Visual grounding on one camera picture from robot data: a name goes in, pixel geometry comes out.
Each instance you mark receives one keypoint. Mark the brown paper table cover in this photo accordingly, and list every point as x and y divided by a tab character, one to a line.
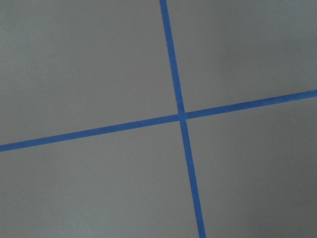
158	118

